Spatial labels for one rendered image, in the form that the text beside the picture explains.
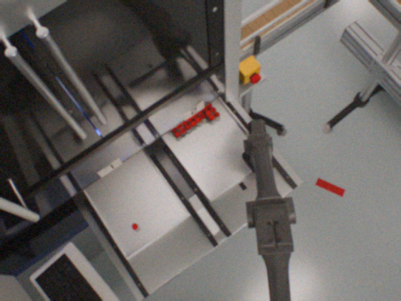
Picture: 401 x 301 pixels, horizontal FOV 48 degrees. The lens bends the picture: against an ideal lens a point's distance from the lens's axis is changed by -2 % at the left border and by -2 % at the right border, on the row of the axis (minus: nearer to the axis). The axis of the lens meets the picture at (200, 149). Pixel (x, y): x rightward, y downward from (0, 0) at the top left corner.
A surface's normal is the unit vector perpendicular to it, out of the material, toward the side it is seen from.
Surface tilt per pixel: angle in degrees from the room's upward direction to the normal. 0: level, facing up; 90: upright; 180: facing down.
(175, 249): 0
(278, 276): 40
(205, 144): 0
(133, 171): 0
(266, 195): 46
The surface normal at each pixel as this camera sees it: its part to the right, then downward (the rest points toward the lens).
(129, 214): -0.06, -0.31
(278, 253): -0.06, 0.38
